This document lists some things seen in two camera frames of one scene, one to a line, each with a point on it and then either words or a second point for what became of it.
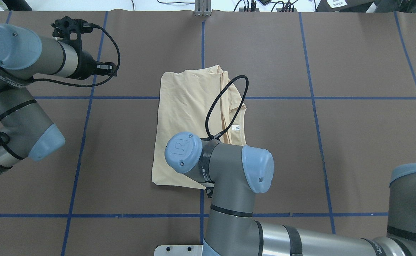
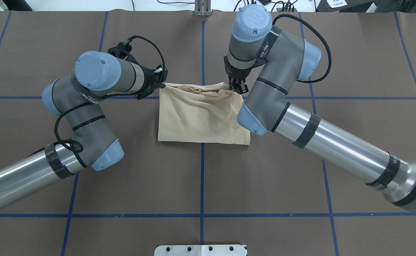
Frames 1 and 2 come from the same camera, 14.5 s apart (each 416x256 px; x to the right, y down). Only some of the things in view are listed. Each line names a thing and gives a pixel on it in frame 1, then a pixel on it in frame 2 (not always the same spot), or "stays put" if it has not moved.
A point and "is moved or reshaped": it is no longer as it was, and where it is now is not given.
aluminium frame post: (203, 8) stays put
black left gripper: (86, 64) to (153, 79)
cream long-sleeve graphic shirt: (203, 101) is moved or reshaped
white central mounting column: (179, 250) stays put
